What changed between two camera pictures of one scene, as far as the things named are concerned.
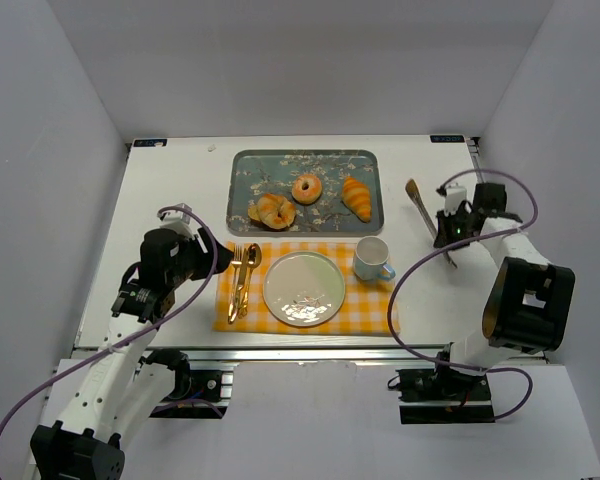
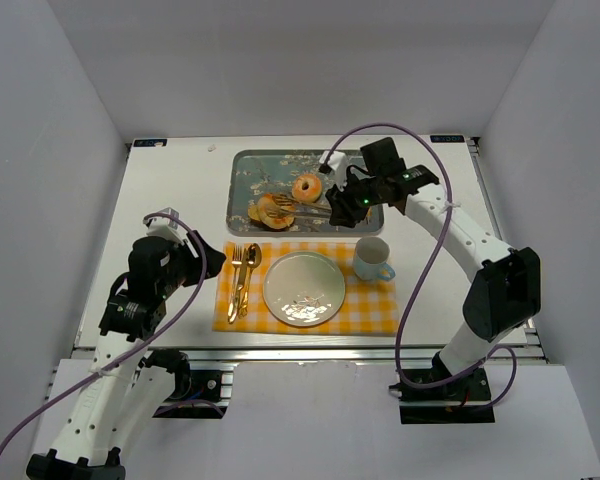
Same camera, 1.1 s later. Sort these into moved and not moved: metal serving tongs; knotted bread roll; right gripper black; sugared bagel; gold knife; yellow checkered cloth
Moved: metal serving tongs; right gripper black
Not moved: sugared bagel; yellow checkered cloth; gold knife; knotted bread roll
